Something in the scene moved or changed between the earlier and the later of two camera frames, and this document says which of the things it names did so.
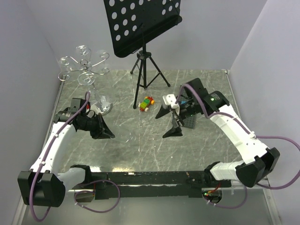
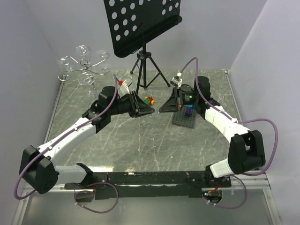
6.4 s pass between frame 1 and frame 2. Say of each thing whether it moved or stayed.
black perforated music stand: stayed
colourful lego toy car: stayed
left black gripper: moved
